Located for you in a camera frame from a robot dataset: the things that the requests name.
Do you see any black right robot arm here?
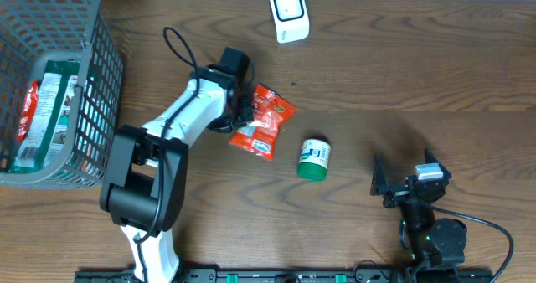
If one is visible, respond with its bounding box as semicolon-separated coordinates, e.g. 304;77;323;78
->
370;149;467;282

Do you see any right black cable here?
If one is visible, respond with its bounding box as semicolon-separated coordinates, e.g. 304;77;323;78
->
420;197;515;283

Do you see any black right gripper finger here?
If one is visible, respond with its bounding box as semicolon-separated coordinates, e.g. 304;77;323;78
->
370;156;388;196
424;147;451;179

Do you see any white barcode scanner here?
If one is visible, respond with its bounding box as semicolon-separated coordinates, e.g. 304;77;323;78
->
270;0;310;44

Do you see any green capped white jar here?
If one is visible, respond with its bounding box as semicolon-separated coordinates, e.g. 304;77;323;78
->
297;138;331;181

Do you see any red snack bag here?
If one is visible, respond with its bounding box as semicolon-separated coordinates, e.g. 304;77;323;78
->
229;85;296;160
18;80;39;142

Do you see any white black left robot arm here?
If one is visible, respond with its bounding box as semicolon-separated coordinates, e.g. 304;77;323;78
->
100;47;253;282

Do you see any green white flat package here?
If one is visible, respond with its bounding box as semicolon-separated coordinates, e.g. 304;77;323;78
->
9;60;80;173

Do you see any grey plastic mesh basket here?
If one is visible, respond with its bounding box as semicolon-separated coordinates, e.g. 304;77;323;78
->
1;0;124;189

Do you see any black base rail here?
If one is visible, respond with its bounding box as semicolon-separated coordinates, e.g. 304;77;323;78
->
74;267;494;283

